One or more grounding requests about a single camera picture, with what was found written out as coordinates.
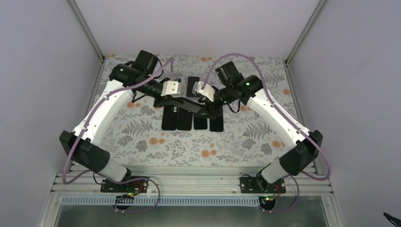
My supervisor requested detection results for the black phone case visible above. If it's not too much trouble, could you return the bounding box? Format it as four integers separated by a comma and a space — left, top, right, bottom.
161, 105, 178, 131
176, 108, 193, 131

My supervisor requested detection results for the teal phone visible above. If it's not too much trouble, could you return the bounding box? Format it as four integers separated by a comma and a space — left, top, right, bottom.
193, 116, 208, 130

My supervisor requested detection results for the black phone row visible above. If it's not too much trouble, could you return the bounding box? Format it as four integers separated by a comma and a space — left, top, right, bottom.
209, 116, 224, 132
186, 77, 200, 98

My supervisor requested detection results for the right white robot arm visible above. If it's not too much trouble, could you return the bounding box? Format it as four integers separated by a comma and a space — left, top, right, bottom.
192, 61, 323, 192

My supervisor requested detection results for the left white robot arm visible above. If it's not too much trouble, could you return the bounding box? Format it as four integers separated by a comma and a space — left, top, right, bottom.
59, 51, 180, 192

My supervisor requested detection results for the floral table mat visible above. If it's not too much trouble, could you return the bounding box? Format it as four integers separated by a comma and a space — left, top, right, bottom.
95, 54, 298, 167

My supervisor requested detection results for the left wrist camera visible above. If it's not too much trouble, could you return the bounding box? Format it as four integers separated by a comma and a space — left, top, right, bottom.
160, 80, 182, 97

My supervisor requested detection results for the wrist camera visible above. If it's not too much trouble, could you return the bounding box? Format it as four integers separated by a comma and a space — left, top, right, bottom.
160, 80, 182, 97
192, 81, 216, 102

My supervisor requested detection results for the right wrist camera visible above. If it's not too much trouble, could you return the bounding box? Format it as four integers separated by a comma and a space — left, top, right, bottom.
192, 81, 216, 102

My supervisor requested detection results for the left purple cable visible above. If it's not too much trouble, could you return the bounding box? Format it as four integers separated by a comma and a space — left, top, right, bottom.
62, 57, 175, 214

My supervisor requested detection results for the purple cable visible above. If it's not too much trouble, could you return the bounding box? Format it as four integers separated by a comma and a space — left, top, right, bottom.
200, 53, 332, 214
62, 57, 175, 214

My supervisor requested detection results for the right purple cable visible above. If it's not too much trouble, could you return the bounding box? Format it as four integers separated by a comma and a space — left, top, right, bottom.
200, 53, 332, 214

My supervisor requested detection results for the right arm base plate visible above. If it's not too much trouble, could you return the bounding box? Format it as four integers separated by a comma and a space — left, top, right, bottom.
239, 175, 286, 194

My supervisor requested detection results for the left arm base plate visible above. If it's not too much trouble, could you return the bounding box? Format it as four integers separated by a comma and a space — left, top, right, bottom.
100, 176, 149, 194

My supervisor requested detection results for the grey slotted cable duct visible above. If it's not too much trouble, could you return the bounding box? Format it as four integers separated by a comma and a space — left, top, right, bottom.
61, 195, 260, 207

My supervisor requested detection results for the aluminium rail frame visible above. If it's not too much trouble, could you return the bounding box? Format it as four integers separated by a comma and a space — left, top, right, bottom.
51, 166, 333, 196

